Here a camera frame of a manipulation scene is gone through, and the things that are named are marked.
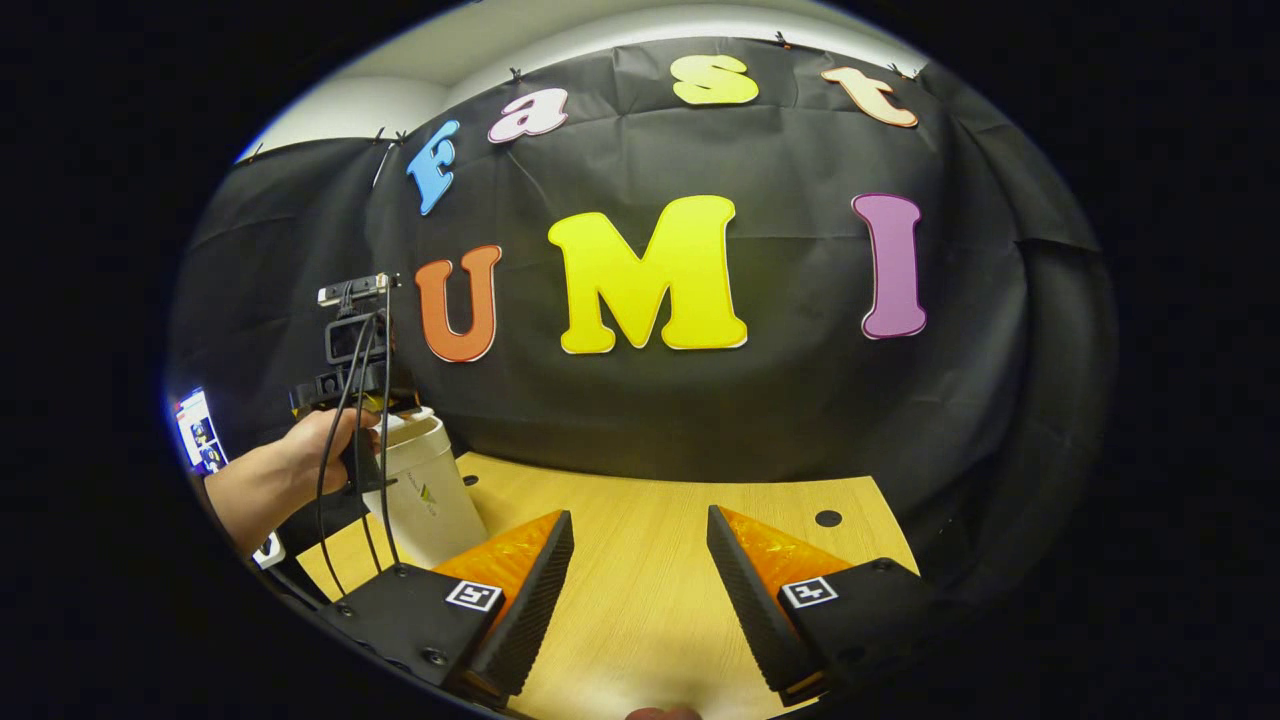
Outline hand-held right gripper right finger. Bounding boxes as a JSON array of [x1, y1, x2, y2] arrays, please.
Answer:
[[706, 504, 951, 706]]

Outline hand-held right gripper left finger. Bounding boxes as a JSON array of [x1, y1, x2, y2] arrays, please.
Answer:
[[320, 508, 576, 706]]

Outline white desktop garbage bin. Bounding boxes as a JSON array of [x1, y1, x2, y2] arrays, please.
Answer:
[[370, 405, 491, 571]]

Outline wooden desktop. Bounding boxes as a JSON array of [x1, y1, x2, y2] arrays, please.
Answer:
[[295, 452, 921, 720]]

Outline computer monitor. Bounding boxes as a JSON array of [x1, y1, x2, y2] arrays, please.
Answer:
[[175, 388, 229, 473]]

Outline black backdrop cloth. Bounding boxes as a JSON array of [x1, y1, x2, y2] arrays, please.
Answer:
[[165, 38, 1119, 601]]

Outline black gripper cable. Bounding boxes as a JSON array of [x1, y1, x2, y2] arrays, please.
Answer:
[[315, 280, 403, 599]]

